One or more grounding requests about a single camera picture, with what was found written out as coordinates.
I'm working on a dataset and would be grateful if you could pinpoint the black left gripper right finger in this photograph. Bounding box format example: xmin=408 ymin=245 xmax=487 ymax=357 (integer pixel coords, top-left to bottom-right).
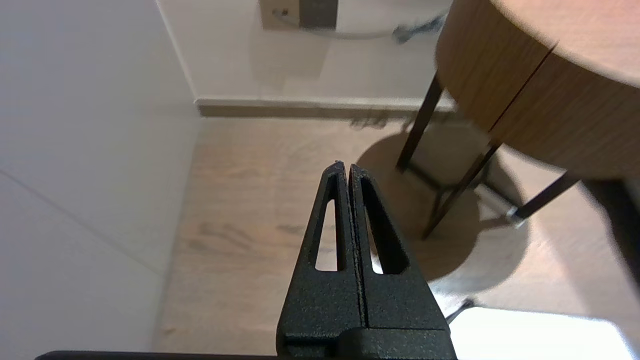
xmin=350 ymin=164 xmax=451 ymax=331

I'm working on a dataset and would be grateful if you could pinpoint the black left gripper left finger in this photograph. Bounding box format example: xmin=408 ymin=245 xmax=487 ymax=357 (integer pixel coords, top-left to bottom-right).
xmin=276 ymin=161 xmax=368 ymax=351

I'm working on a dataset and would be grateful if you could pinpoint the round wooden nightstand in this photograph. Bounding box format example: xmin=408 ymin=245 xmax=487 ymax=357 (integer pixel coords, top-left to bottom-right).
xmin=395 ymin=0 xmax=640 ymax=241

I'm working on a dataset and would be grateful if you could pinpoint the grey wall baseboard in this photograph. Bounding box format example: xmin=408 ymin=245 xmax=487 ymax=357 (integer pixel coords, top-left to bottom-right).
xmin=195 ymin=97 xmax=458 ymax=118

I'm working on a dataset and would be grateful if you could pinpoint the grey wall outlet cable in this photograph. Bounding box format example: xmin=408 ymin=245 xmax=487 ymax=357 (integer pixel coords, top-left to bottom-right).
xmin=272 ymin=7 xmax=446 ymax=43

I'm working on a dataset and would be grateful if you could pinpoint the dark wall outlet plate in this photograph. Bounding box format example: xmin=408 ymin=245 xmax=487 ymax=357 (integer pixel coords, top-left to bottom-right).
xmin=299 ymin=0 xmax=338 ymax=30

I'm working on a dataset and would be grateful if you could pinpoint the beige wall power outlet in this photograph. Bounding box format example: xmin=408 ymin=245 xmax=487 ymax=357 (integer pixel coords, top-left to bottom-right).
xmin=260 ymin=0 xmax=301 ymax=31

